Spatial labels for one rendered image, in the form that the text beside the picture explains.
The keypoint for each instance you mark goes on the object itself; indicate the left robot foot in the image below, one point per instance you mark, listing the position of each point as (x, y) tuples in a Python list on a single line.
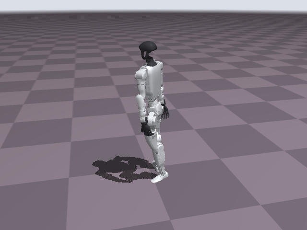
[(159, 177)]

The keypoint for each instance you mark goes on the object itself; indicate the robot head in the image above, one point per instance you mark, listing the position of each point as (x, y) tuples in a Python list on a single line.
[(148, 46)]

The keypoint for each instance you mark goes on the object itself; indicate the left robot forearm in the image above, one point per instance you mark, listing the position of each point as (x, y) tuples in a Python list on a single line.
[(142, 109)]

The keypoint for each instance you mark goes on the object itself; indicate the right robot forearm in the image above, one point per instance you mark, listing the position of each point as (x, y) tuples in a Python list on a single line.
[(161, 96)]

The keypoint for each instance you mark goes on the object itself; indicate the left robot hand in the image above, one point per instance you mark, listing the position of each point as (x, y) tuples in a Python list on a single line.
[(146, 129)]

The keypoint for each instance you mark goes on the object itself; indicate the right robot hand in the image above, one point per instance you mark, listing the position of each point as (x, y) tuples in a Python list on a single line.
[(165, 112)]

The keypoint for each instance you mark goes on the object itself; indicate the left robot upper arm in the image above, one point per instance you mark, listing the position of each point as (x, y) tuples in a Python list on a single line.
[(141, 76)]

